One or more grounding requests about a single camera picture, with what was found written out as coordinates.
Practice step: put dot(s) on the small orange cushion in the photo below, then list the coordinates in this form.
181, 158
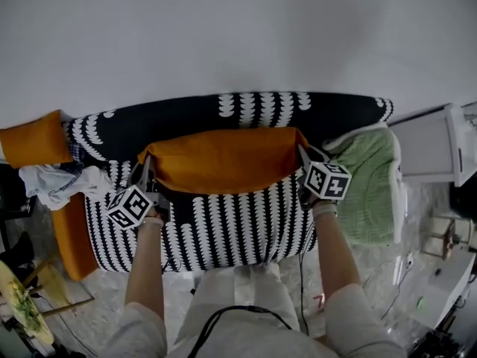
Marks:
33, 140

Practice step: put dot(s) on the white table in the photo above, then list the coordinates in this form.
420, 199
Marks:
447, 293

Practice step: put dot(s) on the white sink cabinet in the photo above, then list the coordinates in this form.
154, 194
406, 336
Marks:
425, 147

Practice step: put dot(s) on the white wristband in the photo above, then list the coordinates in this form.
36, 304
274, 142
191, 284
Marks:
325, 211

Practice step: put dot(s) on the large orange cushion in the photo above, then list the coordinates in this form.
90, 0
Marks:
223, 159

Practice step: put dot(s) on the person's grey sweatshirt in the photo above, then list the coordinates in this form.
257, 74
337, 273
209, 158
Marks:
242, 341

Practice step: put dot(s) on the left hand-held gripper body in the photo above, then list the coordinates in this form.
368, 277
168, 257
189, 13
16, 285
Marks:
128, 207

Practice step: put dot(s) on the black low cabinet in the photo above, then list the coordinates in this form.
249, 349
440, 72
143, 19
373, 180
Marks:
15, 215

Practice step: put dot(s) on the round wooden side table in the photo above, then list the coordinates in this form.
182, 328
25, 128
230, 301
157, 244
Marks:
22, 311

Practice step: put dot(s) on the small black counter item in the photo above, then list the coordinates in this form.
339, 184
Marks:
460, 159

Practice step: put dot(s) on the flower bouquet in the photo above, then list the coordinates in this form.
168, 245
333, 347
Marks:
24, 300

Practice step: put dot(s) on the person's right forearm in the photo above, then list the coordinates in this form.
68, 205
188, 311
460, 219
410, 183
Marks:
337, 259

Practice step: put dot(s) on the blue checked cloth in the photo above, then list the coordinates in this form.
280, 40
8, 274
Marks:
76, 153

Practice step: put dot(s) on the yellow stool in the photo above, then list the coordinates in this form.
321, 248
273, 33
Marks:
56, 285

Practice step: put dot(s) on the person's white trousers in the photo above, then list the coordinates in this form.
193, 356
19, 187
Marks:
242, 289

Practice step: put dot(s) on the crumpled white clothes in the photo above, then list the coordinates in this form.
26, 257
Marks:
89, 181

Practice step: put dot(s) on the green quilted cushion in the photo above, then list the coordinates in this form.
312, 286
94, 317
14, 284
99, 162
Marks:
367, 200

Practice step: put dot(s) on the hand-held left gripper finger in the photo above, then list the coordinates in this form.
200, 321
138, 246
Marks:
138, 179
151, 181

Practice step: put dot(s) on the person's left forearm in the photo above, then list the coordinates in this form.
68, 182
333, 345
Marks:
145, 270

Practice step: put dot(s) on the black round table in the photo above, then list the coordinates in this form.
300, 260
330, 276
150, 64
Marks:
464, 203

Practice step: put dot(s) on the black white striped sofa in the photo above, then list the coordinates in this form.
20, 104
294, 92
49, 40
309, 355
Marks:
231, 222

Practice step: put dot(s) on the gold frame chair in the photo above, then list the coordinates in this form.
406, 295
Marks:
451, 241

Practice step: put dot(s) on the orange sofa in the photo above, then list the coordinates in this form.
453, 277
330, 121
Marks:
71, 237

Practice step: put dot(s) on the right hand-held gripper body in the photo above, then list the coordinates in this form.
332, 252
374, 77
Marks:
328, 181

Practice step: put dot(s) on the small green floor item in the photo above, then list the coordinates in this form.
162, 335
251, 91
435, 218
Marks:
420, 302

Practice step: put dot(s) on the white power strip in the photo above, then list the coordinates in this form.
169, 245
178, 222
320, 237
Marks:
410, 265

